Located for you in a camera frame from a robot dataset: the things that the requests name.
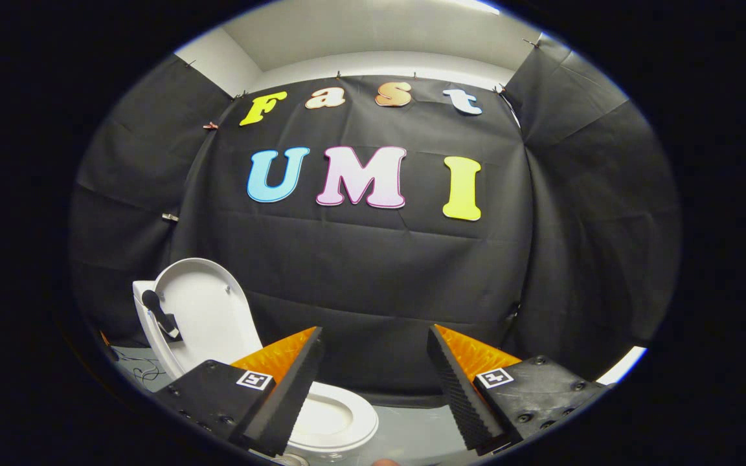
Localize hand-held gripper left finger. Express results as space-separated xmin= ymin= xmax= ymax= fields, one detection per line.
xmin=153 ymin=326 xmax=325 ymax=458

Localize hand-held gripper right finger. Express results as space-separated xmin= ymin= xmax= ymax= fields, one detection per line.
xmin=426 ymin=324 xmax=609 ymax=455

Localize white toilet lid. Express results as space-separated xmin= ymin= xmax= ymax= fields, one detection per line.
xmin=153 ymin=258 xmax=264 ymax=376

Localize black ball lid handle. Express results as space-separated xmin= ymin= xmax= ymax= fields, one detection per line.
xmin=142 ymin=290 xmax=183 ymax=342

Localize white toilet seat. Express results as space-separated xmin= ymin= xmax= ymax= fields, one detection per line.
xmin=289 ymin=382 xmax=379 ymax=447

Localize white ceramic toilet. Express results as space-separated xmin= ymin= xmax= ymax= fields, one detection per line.
xmin=132 ymin=280 xmax=379 ymax=454

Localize black backdrop cloth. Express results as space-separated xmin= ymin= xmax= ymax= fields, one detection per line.
xmin=69 ymin=32 xmax=681 ymax=395

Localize thin black cable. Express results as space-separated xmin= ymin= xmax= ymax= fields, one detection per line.
xmin=128 ymin=359 xmax=166 ymax=384

